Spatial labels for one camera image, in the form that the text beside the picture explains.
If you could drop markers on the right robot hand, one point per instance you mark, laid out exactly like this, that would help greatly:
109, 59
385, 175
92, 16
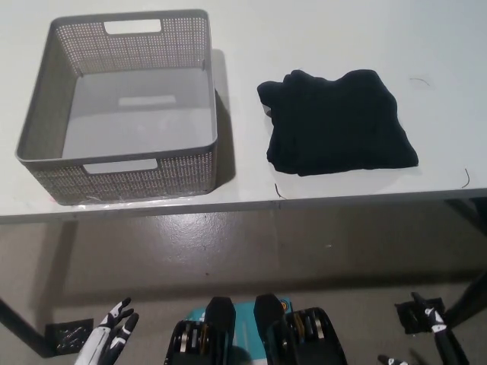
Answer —
437, 323

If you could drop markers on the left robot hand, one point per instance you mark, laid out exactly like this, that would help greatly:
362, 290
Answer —
100, 338

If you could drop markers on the black t-shirt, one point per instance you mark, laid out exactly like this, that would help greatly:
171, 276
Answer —
335, 125

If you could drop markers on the black table leg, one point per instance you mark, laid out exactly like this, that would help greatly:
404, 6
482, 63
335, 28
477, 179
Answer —
468, 300
23, 327

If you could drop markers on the black ribbed robot body block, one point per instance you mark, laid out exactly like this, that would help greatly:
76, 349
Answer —
198, 342
304, 338

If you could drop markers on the thin black thread piece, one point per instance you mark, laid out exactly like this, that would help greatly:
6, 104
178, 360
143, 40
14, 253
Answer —
279, 193
466, 179

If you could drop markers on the grey perforated plastic basket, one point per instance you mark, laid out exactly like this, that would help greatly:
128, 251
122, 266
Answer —
182, 178

